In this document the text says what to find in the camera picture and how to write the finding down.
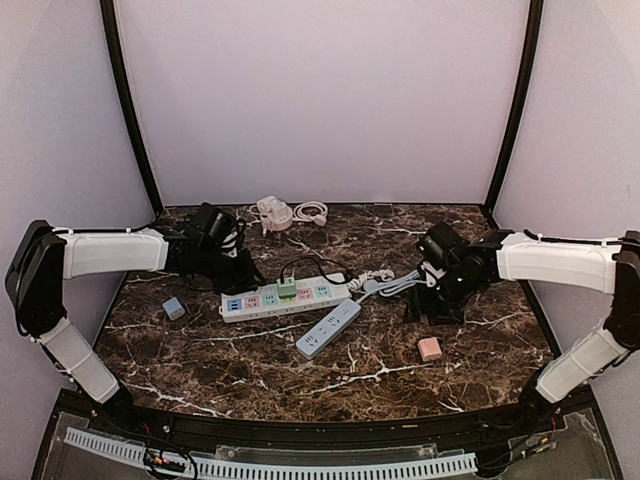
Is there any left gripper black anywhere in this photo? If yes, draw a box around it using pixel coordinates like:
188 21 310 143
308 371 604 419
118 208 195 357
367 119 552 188
196 244 266 296

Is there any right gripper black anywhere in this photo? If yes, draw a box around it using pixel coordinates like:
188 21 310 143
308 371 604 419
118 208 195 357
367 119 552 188
403 263 481 325

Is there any white multicolour power strip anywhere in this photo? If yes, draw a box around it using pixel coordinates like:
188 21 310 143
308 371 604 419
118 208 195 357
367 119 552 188
219 276 351 323

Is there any grey-blue charger cube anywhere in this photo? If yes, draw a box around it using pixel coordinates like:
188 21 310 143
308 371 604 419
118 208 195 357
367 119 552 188
162 297 185 321

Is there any salmon pink charger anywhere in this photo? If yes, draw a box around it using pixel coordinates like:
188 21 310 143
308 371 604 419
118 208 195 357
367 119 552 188
417 337 442 362

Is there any blue power strip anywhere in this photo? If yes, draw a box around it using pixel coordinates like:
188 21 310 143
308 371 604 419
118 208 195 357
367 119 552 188
296 299 361 359

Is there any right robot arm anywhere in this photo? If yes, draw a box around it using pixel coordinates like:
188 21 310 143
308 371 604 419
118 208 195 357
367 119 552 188
412 223 639 434

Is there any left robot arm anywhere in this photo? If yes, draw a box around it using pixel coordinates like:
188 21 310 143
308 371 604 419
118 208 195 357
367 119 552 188
5 220 264 436

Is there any pink white round socket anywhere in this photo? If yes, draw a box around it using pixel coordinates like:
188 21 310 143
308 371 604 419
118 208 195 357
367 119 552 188
256 196 293 235

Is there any green USB charger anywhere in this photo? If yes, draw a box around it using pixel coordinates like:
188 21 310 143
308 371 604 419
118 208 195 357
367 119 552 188
276 276 297 303

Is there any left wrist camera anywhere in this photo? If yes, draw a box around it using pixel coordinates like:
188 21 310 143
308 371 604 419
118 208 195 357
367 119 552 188
189 202 237 248

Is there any blue strip power cord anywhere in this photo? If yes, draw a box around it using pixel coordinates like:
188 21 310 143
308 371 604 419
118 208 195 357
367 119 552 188
357 269 431 301

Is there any white strip power cord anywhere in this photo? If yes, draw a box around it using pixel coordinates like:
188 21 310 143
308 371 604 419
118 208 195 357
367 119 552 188
344 268 396 291

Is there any white coiled cable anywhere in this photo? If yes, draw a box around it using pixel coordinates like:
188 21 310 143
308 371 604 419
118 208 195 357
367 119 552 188
292 200 330 226

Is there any black front rail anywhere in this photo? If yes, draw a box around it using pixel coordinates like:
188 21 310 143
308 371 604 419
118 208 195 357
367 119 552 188
54 387 596 451

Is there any white slotted cable duct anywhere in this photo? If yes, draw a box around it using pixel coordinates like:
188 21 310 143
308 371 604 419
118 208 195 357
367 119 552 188
64 427 477 480

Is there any right black frame post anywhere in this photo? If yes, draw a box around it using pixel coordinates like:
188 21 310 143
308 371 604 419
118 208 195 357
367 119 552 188
483 0 544 218

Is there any black frame post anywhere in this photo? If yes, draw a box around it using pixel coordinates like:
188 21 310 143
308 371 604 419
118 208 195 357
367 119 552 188
483 0 544 218
99 0 164 216

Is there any left black frame post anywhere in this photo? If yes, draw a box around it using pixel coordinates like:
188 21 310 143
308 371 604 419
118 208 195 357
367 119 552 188
99 0 164 216

